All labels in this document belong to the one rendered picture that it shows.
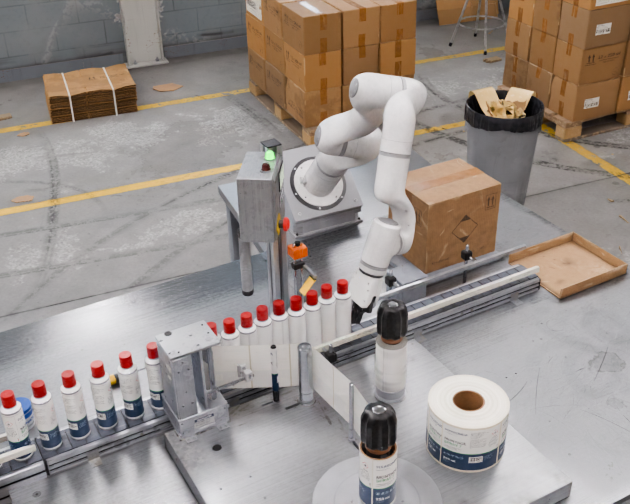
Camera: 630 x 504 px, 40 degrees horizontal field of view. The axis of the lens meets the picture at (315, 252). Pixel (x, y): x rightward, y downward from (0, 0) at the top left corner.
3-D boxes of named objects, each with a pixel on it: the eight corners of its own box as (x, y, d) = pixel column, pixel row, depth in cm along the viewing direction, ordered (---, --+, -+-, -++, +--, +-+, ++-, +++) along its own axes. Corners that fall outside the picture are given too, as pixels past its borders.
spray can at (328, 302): (323, 350, 257) (322, 293, 246) (315, 341, 261) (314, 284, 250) (339, 345, 259) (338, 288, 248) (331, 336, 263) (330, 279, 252)
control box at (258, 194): (240, 242, 232) (235, 178, 222) (250, 211, 246) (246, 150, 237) (278, 243, 231) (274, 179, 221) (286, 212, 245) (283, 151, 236)
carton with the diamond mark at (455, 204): (425, 274, 296) (428, 204, 282) (387, 243, 314) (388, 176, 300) (495, 251, 308) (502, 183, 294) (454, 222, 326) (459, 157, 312)
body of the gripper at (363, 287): (353, 260, 256) (342, 293, 260) (371, 276, 249) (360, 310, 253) (373, 260, 261) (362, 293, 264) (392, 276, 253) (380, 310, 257)
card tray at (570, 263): (560, 299, 285) (561, 289, 283) (508, 263, 305) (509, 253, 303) (626, 273, 298) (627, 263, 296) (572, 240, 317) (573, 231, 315)
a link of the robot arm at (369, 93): (355, 163, 299) (310, 158, 295) (355, 131, 302) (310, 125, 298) (409, 106, 252) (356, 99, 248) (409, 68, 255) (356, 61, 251)
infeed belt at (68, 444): (46, 470, 223) (43, 459, 221) (38, 450, 229) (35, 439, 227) (537, 285, 291) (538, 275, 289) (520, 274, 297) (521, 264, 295)
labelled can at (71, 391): (73, 443, 226) (60, 382, 215) (68, 431, 230) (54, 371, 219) (93, 436, 228) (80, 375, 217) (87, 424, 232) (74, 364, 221)
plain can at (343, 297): (339, 345, 259) (339, 288, 248) (331, 336, 263) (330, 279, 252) (354, 340, 261) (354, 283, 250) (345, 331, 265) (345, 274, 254)
